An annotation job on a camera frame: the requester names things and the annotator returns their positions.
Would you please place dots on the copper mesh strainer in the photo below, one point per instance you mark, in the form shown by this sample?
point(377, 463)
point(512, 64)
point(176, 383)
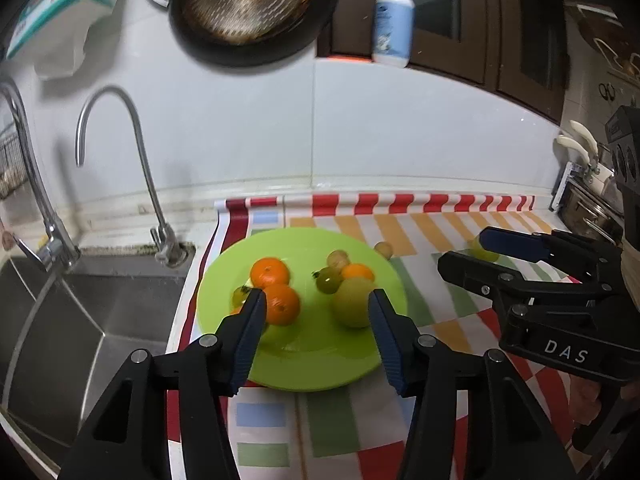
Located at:
point(250, 0)

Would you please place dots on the thin gooseneck faucet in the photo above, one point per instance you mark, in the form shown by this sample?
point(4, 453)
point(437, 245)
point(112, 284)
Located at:
point(145, 180)

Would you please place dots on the round wooden cutting board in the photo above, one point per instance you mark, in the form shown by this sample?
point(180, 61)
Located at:
point(600, 35)

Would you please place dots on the striped colourful tablecloth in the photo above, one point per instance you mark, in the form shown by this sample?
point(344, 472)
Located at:
point(325, 430)

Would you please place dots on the person's right hand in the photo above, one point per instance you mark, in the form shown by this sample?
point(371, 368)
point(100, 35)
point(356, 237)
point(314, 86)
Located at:
point(585, 402)

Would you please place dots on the stainless steel sink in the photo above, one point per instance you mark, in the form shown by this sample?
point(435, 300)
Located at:
point(100, 310)

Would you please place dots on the chrome sink faucet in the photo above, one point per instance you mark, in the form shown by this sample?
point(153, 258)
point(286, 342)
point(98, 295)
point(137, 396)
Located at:
point(37, 195)

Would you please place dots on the dark wooden window frame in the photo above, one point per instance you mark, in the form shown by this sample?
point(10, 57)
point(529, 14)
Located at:
point(480, 35)

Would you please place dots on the green tomato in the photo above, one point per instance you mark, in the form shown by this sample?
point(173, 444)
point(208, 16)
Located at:
point(327, 281)
point(240, 296)

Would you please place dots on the black frying pan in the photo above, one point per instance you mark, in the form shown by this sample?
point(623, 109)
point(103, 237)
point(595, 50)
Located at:
point(315, 25)

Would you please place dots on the small tan round fruit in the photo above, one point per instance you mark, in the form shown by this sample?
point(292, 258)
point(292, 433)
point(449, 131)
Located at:
point(384, 249)
point(337, 259)

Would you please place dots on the green apple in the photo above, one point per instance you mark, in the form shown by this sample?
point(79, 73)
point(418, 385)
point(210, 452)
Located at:
point(475, 249)
point(352, 305)

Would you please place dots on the large steel pot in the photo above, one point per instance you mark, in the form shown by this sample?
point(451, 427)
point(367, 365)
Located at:
point(590, 210)

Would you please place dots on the lime green plate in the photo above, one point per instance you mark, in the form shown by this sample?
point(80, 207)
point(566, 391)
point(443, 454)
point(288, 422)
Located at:
point(310, 355)

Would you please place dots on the white pump lotion bottle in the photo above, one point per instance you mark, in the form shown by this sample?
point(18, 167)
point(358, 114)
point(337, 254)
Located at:
point(393, 25)

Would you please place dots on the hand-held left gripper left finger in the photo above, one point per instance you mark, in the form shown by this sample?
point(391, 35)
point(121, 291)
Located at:
point(245, 345)

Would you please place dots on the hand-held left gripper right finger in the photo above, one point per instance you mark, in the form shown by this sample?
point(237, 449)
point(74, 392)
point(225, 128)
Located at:
point(392, 345)

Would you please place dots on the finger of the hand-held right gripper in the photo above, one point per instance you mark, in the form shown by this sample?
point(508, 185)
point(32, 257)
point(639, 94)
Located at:
point(512, 243)
point(470, 272)

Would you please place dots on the black scissors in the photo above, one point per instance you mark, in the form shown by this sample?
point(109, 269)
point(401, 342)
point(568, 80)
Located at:
point(606, 91)

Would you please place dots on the teal and white box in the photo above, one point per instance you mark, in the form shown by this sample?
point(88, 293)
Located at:
point(60, 5)

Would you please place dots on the white pot stand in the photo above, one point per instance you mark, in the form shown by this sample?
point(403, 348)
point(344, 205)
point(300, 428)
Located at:
point(560, 187)

